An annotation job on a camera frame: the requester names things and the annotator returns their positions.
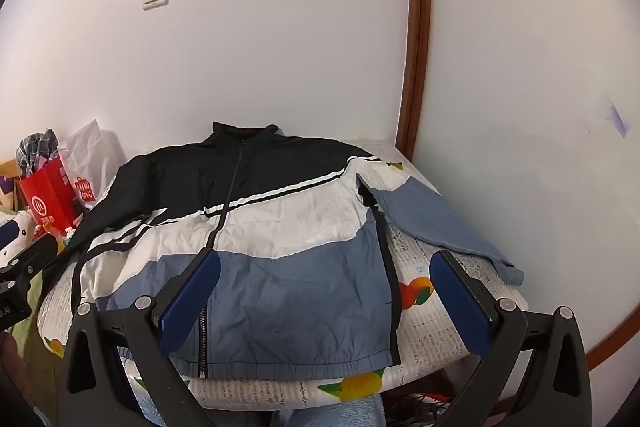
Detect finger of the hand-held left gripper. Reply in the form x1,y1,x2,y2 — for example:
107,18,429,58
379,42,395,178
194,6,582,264
0,236,59,282

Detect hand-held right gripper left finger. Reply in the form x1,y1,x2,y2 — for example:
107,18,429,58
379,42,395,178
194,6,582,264
56,248,222,427

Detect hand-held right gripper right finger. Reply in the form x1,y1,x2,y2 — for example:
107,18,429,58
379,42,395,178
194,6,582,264
429,249,593,427

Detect black white blue zip jacket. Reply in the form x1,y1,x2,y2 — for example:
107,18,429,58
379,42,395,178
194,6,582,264
42,122,525,381

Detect white and blue object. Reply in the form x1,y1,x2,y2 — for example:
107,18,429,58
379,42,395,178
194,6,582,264
0,212,37,258

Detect yellow green cloth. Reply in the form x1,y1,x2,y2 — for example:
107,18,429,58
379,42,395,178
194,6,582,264
10,279,53,360

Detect fruit printed tablecloth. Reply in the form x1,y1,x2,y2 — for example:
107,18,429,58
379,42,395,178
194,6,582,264
37,139,531,408

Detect red paper bag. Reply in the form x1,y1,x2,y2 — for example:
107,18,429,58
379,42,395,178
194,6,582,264
19,155,85,233

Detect wooden furniture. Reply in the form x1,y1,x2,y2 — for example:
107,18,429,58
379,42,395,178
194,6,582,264
0,158,21,208

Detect plaid cloth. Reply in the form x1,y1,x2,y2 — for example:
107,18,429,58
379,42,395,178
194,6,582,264
15,128,62,178

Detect white plastic bag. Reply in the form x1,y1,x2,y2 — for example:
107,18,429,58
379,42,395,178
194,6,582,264
59,119,126,210

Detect brown wooden baseboard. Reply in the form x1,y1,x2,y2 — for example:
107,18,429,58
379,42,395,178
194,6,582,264
585,294,640,370

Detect red and black cords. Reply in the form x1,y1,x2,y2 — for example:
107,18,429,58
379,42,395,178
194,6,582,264
385,388,468,427

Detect brown wooden door frame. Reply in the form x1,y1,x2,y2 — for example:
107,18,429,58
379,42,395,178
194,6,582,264
395,0,433,160

